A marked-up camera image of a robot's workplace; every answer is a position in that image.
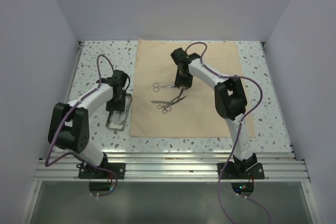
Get steel forceps with rings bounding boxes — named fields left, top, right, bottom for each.
left=157, top=88, right=184, bottom=108

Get steel scissors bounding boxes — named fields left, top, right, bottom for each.
left=153, top=82, right=176, bottom=92
left=158, top=96, right=186, bottom=114

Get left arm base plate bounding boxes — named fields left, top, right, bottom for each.
left=76, top=163, right=126, bottom=179

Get steel scalpel handle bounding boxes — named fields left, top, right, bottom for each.
left=151, top=100, right=173, bottom=104

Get beige cloth mat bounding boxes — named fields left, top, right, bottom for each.
left=129, top=39, right=257, bottom=138

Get aluminium rail frame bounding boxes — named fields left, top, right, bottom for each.
left=22, top=41, right=320, bottom=223

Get white sterile packet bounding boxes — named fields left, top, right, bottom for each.
left=108, top=111, right=127, bottom=125

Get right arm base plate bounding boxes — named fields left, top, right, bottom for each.
left=216, top=161, right=265, bottom=180

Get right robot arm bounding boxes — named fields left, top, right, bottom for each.
left=171, top=48, right=257, bottom=178

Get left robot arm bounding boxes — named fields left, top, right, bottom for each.
left=45, top=70, right=132, bottom=178

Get metal instrument tray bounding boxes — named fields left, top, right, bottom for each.
left=106, top=93, right=132, bottom=131

